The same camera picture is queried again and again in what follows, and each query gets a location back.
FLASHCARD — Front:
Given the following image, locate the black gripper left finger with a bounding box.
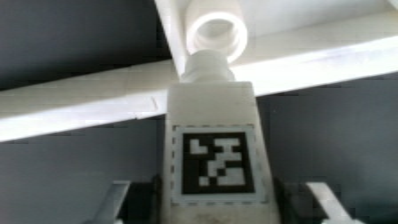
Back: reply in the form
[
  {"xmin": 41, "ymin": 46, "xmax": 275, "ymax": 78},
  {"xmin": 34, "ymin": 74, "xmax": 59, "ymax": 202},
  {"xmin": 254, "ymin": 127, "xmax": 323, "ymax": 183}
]
[{"xmin": 117, "ymin": 176, "xmax": 162, "ymax": 224}]

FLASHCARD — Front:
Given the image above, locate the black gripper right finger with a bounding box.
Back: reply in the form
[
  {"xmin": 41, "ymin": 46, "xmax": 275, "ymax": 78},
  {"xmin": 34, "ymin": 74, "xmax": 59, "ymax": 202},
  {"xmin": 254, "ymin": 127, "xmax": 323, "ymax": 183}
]
[{"xmin": 274, "ymin": 179, "xmax": 327, "ymax": 224}]

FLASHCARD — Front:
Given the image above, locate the white table leg with tag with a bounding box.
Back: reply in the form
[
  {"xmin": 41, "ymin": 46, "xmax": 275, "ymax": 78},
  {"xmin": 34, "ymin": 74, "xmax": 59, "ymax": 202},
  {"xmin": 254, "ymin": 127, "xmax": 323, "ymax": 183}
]
[{"xmin": 160, "ymin": 50, "xmax": 281, "ymax": 224}]

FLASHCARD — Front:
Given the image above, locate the white square table top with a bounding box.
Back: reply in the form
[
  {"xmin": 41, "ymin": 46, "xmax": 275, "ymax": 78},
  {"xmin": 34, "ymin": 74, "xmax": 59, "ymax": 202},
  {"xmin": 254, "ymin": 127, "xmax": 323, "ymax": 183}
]
[{"xmin": 154, "ymin": 0, "xmax": 393, "ymax": 72}]

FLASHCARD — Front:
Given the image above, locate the white front fence rail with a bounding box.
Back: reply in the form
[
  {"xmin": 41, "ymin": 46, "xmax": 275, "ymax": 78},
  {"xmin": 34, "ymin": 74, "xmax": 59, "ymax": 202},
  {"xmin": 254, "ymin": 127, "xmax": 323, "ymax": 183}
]
[{"xmin": 0, "ymin": 31, "xmax": 398, "ymax": 142}]

